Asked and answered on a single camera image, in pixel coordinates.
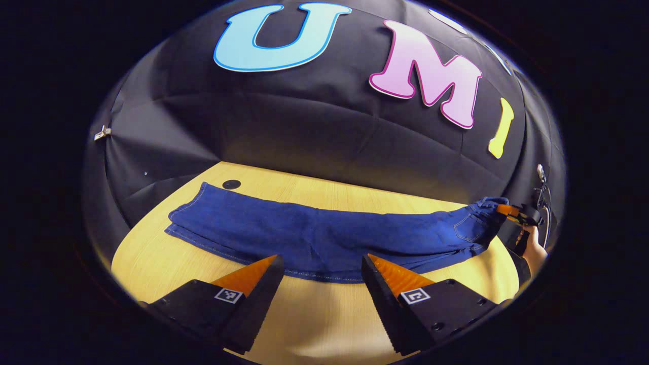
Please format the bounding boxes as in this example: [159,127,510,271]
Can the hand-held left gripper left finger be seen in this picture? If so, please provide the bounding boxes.
[139,254,285,355]

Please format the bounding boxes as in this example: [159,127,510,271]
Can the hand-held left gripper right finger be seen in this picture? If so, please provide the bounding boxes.
[361,253,500,356]

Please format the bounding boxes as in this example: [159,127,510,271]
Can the blue jeans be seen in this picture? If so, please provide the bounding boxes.
[165,181,510,283]

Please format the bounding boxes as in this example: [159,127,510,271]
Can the black backdrop cloth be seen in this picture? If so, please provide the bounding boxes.
[84,0,566,254]

